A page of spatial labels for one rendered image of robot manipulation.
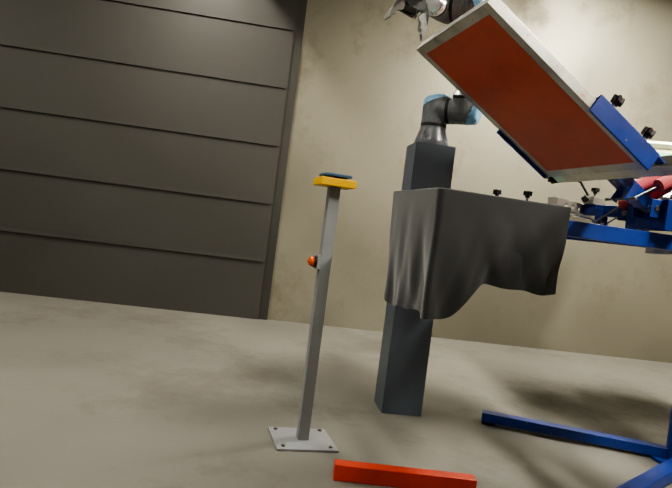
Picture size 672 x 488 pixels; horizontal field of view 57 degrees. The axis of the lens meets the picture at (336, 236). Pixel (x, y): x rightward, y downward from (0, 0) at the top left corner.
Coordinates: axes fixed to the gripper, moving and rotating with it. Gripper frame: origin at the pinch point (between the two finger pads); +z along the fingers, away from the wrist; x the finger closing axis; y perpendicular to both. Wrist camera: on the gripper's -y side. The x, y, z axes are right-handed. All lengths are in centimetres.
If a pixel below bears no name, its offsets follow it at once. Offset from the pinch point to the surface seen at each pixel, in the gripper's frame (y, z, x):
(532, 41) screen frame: -29.2, -5.0, -33.0
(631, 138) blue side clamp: -30, 7, -78
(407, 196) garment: 5, 51, -27
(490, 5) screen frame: -29.1, -8.0, -15.5
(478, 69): 4.6, -3.2, -32.8
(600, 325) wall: 237, 36, -310
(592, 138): -18, 8, -73
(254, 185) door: 273, 48, -2
